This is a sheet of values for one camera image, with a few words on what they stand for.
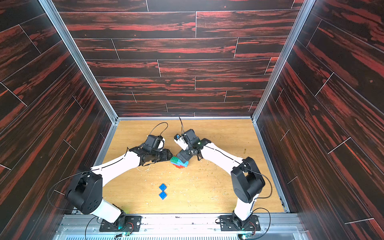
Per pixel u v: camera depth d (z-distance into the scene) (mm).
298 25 719
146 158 655
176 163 888
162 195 819
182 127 768
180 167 928
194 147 635
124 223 710
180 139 766
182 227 720
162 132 805
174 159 888
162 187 843
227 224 730
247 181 459
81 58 858
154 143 697
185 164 874
